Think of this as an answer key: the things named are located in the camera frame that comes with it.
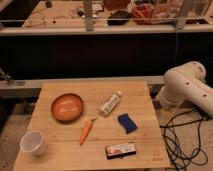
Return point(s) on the black whiteboard eraser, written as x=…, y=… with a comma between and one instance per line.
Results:
x=120, y=150

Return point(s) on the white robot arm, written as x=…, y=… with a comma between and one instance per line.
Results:
x=187, y=82

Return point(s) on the clear plastic bottle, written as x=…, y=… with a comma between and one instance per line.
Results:
x=110, y=104

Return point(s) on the orange carrot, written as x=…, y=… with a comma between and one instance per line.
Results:
x=85, y=131

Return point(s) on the blue sponge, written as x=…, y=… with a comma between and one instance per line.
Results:
x=127, y=123

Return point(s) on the orange bowl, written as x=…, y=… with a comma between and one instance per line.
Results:
x=67, y=107

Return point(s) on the black object on bench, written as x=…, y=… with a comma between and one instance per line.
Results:
x=119, y=17

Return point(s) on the orange basket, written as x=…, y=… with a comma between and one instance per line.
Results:
x=142, y=15

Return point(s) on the grey metal post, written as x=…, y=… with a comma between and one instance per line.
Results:
x=88, y=14

